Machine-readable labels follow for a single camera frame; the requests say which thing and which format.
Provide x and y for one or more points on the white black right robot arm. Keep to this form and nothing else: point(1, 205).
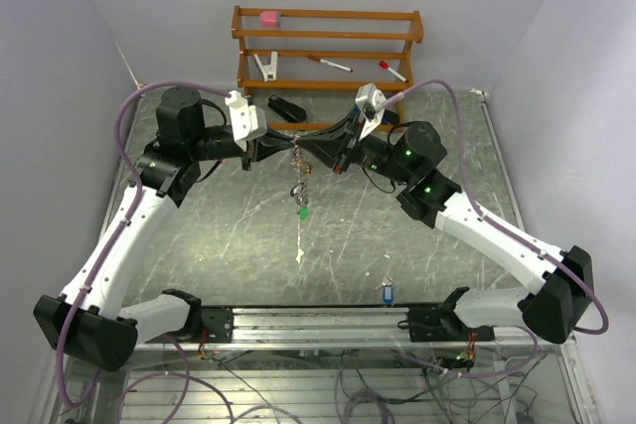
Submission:
point(555, 285)

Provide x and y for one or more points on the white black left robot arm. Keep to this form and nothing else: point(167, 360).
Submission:
point(88, 320)

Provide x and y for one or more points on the white plastic clip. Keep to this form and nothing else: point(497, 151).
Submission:
point(268, 71)

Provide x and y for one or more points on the brown wooden shelf rack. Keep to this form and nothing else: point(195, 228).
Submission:
point(356, 39)

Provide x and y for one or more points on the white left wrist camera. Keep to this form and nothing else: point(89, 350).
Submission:
point(248, 121)

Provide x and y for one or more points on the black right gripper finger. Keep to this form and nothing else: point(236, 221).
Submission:
point(330, 153)
point(338, 134)

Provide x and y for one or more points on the red capped white marker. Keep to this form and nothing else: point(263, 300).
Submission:
point(385, 66)

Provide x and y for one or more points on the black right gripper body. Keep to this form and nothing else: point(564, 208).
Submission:
point(350, 145)

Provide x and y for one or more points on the red white marker pen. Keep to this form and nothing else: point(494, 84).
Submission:
point(330, 64)

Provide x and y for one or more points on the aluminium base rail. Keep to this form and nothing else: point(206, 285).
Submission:
point(311, 328)

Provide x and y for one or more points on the blue stapler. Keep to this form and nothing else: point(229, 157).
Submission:
point(360, 115)

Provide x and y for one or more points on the pink eraser block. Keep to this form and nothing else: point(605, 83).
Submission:
point(269, 19)

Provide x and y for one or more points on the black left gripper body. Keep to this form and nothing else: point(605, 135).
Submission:
point(249, 153)

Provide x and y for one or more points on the blue key tag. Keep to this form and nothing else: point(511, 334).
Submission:
point(387, 288)

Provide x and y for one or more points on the green key tag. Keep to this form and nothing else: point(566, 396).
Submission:
point(303, 213)

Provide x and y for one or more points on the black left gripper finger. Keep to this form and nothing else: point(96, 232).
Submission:
point(264, 150)
point(276, 138)

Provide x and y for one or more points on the black stapler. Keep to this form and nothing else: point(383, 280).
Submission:
point(287, 110)

